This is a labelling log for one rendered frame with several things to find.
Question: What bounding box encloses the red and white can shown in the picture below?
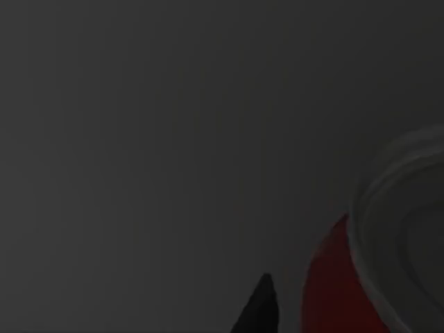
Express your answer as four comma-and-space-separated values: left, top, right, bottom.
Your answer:
300, 123, 444, 333

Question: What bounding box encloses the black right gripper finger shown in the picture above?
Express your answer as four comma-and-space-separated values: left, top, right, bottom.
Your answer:
230, 273, 280, 333

